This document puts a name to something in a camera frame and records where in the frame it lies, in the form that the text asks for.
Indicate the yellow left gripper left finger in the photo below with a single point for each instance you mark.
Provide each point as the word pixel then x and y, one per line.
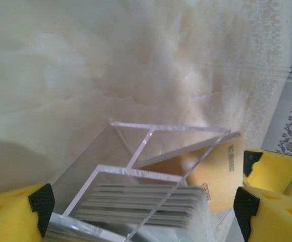
pixel 7 216

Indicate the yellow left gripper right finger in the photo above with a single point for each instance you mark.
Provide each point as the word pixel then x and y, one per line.
pixel 279 219

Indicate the gold VIP card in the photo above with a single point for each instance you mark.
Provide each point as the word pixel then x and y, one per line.
pixel 221 181

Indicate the clear acrylic card stand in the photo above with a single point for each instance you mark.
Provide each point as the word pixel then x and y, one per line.
pixel 173 127

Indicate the grey card stack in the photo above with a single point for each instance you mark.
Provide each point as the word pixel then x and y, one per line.
pixel 135 204

